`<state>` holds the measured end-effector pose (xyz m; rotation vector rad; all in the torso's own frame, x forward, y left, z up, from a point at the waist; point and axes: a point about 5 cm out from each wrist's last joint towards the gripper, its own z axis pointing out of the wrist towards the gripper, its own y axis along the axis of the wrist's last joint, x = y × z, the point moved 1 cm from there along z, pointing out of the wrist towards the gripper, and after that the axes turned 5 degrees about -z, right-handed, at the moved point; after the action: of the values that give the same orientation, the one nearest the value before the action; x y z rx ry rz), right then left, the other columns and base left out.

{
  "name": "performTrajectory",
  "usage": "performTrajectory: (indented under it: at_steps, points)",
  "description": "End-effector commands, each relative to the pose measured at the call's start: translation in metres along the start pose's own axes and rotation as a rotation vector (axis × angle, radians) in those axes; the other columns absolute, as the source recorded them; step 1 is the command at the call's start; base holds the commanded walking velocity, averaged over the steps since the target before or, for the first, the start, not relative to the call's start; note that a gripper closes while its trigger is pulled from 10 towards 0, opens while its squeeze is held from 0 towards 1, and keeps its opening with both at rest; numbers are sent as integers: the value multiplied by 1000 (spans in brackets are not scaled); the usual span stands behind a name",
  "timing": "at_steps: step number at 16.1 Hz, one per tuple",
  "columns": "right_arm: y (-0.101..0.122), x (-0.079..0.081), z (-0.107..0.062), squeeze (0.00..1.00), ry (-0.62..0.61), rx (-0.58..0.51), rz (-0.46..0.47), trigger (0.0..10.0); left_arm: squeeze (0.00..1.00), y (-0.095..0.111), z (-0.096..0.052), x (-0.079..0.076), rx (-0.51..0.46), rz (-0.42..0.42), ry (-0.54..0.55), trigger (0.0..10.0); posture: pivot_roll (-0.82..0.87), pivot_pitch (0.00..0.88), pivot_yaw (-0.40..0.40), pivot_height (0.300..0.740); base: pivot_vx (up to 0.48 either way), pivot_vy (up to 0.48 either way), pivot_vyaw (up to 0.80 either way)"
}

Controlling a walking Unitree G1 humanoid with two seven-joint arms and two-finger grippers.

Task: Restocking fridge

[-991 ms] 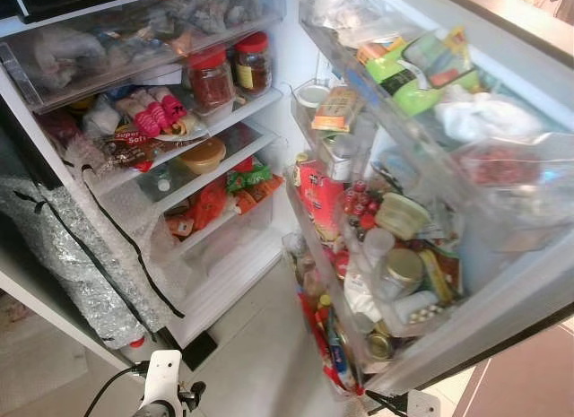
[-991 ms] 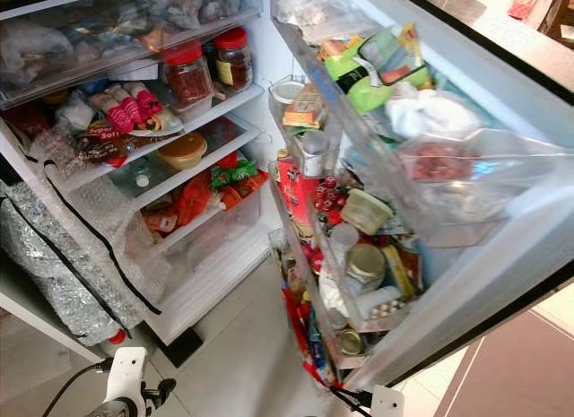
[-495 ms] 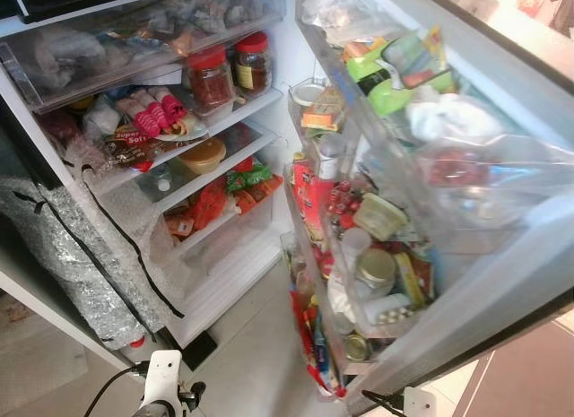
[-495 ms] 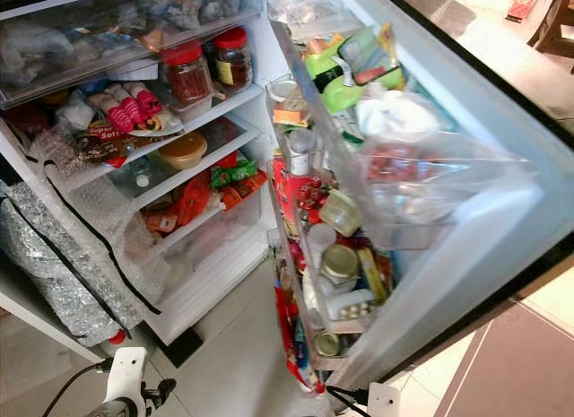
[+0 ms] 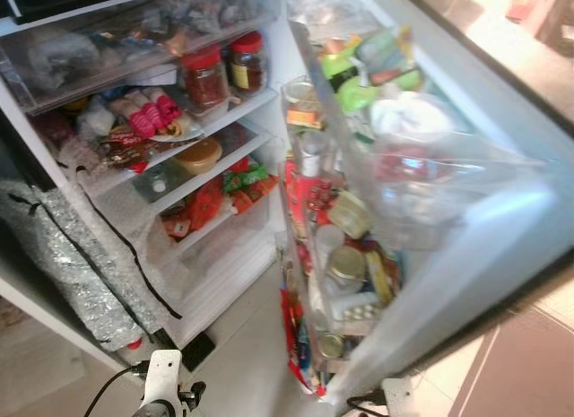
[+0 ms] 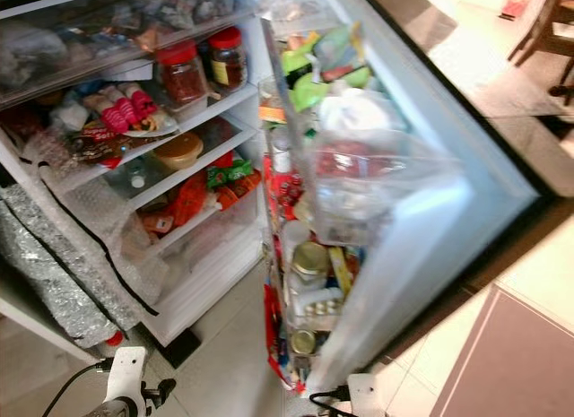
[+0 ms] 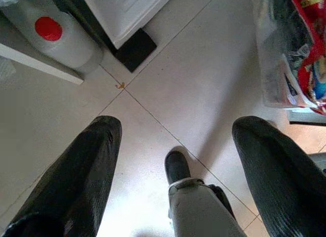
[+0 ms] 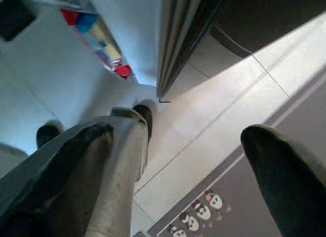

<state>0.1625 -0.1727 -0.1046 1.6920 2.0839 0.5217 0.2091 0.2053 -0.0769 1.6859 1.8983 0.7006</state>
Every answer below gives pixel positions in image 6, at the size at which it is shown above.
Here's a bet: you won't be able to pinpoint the white fridge door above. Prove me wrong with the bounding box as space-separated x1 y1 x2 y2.
256 0 544 395

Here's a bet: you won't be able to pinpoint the clear fridge drawer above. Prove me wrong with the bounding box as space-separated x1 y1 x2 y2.
0 0 257 109

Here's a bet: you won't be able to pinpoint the black floor pad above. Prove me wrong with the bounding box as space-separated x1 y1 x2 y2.
157 326 203 369

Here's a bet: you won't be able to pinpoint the silver foil insulation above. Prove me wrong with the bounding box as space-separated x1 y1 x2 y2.
0 184 122 348

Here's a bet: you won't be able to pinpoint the red hanging sachet strip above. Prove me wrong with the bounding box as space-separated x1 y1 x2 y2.
260 152 310 391

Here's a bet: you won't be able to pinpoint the small gold lid jar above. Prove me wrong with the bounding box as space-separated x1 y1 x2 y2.
290 240 333 283

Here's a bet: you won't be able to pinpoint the red green snack packs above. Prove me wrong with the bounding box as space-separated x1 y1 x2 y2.
143 157 263 237

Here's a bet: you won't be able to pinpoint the clear lidded container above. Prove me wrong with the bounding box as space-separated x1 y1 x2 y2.
112 159 167 198

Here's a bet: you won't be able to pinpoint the red brown snack pack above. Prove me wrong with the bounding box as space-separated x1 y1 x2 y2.
72 121 144 162

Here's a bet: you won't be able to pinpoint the small white food bag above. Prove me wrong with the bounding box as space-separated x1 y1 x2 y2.
54 99 91 133

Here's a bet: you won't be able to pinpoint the clear plastic bag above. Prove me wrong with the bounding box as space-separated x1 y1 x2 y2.
305 126 467 248

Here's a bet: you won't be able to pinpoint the red lid chili jar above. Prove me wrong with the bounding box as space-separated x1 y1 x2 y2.
157 40 207 106

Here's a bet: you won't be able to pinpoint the red lid jar yellow label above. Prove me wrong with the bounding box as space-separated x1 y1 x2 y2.
206 26 248 91

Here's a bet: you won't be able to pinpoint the white knotted plastic bag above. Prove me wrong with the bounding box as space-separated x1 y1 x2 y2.
318 87 396 140

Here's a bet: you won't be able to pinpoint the brown floor mat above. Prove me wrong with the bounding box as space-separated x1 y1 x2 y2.
429 285 574 417

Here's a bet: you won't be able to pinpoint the green snack bag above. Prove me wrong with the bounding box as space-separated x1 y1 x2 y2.
278 22 376 113

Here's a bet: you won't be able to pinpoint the wooden chair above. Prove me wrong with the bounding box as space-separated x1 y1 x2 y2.
507 0 574 106

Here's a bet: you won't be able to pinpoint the small red box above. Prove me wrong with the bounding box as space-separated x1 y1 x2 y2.
500 0 536 21

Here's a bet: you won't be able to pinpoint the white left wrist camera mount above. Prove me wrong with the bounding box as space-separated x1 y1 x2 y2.
108 346 150 416

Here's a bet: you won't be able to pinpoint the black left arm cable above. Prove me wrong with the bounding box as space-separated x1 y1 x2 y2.
42 361 113 417

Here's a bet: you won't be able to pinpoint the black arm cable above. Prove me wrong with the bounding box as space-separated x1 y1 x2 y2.
42 361 113 417
309 388 355 413

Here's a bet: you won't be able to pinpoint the black strap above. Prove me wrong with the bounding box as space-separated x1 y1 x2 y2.
45 161 161 317

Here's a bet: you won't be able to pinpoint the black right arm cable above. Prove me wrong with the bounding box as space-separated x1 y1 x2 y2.
309 388 355 413

